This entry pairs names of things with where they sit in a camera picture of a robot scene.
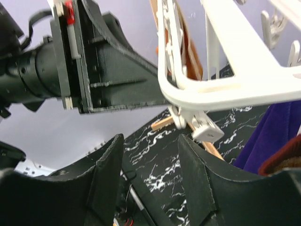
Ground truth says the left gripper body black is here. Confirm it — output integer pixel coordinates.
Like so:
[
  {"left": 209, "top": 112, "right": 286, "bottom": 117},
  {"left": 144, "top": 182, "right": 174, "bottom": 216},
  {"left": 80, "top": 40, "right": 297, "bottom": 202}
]
[{"left": 51, "top": 0, "right": 167, "bottom": 113}]

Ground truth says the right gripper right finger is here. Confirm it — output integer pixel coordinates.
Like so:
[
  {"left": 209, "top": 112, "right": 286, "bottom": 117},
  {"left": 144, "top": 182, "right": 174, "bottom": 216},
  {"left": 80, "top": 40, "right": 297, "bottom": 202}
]
[{"left": 178, "top": 135, "right": 301, "bottom": 226}]

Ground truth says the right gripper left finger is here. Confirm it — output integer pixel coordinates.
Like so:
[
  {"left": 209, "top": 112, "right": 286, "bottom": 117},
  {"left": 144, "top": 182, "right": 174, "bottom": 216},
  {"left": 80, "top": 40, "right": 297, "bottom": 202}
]
[{"left": 0, "top": 134, "right": 124, "bottom": 226}]

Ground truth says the purple sock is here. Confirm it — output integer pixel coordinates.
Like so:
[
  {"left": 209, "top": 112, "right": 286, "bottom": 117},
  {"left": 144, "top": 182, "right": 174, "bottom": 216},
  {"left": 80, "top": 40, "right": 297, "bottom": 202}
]
[{"left": 233, "top": 100, "right": 301, "bottom": 174}]

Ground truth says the white plastic clip hanger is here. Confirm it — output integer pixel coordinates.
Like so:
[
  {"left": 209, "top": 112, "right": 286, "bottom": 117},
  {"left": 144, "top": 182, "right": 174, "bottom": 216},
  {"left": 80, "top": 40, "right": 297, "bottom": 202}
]
[{"left": 157, "top": 0, "right": 301, "bottom": 142}]

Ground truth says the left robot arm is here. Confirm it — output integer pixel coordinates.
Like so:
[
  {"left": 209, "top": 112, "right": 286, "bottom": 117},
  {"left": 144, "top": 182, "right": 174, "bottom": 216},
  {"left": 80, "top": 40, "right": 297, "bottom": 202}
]
[{"left": 0, "top": 0, "right": 167, "bottom": 118}]

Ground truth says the orange sock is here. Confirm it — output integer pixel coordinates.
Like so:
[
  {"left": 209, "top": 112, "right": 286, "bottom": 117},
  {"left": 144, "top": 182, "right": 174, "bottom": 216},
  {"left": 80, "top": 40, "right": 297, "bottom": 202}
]
[{"left": 165, "top": 0, "right": 203, "bottom": 82}]

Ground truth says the wooden hanging rack frame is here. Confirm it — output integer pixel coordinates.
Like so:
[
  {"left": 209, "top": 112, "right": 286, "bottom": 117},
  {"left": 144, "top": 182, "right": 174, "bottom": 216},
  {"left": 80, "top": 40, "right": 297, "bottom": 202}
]
[{"left": 149, "top": 0, "right": 226, "bottom": 162}]

